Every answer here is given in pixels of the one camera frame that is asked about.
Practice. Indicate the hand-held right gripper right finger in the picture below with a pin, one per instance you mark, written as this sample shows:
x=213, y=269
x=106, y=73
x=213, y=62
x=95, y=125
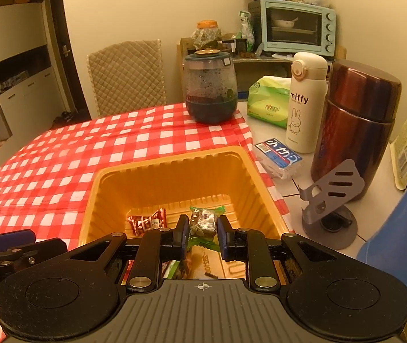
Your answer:
x=224, y=239

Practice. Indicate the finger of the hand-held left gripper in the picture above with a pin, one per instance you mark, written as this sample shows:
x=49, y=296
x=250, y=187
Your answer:
x=42, y=252
x=10, y=238

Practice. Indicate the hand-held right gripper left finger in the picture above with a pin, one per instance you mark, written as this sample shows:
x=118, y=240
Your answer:
x=183, y=237

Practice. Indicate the green snack packet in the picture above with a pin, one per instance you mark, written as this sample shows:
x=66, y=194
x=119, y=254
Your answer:
x=203, y=219

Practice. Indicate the yellow snack packet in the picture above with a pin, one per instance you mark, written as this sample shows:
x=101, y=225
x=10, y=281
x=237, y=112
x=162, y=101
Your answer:
x=207, y=260

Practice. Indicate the green red candy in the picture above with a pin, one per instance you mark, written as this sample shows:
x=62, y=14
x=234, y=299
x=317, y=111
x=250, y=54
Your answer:
x=170, y=269

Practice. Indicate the red twist-wrapped candy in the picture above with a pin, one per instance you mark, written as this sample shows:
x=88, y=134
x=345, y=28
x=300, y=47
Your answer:
x=148, y=221

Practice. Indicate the orange plastic tray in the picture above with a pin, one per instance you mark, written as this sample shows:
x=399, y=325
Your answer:
x=171, y=175

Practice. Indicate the red checkered tablecloth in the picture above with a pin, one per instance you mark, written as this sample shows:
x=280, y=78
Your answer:
x=64, y=157

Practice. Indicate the small blue white box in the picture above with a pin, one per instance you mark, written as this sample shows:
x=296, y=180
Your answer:
x=278, y=157

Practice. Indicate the grey phone stand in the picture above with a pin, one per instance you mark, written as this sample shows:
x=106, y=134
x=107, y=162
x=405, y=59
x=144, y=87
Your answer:
x=332, y=185

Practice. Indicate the dark shoes pair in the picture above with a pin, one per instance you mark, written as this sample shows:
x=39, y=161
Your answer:
x=65, y=118

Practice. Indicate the green tissue pack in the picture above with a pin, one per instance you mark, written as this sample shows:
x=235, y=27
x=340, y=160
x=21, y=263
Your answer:
x=267, y=103

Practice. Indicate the white cabinet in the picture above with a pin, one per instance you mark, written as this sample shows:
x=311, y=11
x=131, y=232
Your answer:
x=21, y=96

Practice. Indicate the glass jar with dark contents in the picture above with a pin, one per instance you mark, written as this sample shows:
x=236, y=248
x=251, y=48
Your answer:
x=210, y=89

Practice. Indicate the white rabbit print bottle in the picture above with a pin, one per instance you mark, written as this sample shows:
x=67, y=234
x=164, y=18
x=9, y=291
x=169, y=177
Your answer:
x=305, y=107

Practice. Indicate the beige quilted chair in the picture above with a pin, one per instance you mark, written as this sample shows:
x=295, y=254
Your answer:
x=128, y=78

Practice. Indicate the brown metal flask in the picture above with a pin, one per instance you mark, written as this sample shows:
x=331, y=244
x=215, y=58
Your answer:
x=357, y=128

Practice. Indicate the blue thermos jug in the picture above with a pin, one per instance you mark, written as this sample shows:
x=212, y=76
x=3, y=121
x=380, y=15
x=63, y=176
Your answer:
x=403, y=243

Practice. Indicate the wooden shelf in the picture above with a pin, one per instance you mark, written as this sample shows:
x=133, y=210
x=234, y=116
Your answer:
x=181, y=57

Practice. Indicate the dark door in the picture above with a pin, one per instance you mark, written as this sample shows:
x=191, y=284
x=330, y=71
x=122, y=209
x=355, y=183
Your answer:
x=65, y=60

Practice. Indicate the plastic jar with orange lid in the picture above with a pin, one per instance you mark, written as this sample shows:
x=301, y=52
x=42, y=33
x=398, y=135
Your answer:
x=207, y=34

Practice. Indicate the green foil bag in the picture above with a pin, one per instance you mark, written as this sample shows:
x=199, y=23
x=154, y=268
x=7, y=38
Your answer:
x=247, y=32

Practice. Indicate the light blue toaster oven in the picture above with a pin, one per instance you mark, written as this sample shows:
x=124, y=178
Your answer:
x=296, y=28

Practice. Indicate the white bowl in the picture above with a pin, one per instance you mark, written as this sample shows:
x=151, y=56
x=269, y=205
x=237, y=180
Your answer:
x=285, y=23

